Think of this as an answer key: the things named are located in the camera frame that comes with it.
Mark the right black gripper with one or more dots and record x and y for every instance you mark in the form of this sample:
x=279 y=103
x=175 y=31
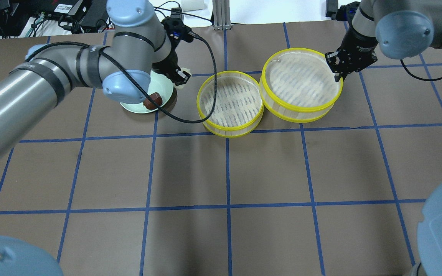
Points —
x=356 y=46

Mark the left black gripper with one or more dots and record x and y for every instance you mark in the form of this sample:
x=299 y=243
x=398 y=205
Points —
x=168 y=65

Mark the yellow top steamer layer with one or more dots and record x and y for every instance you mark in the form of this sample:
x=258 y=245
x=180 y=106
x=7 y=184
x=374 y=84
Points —
x=297 y=85

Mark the yellow steamer layer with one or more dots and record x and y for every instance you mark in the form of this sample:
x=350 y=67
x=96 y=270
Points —
x=238 y=105
x=297 y=85

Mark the white steamed bun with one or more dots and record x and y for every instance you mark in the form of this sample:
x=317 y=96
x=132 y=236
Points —
x=186 y=73

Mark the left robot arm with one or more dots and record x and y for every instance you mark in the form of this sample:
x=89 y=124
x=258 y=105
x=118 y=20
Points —
x=141 y=44

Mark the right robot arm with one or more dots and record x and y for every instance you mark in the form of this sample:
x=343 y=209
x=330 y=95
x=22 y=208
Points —
x=400 y=28

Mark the yellow bottom steamer layer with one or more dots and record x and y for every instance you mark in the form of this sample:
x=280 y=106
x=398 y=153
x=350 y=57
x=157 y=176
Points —
x=238 y=105

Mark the light green bowl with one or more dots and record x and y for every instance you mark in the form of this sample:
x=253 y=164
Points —
x=160 y=87

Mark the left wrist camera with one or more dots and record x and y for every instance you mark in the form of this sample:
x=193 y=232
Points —
x=177 y=31

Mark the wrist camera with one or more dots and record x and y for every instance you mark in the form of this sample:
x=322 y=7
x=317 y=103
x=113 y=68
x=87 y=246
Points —
x=345 y=12
x=177 y=31

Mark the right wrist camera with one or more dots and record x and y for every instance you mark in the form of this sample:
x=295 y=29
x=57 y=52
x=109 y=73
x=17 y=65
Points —
x=345 y=12

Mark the aluminium frame post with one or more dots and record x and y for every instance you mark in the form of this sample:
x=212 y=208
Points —
x=221 y=15

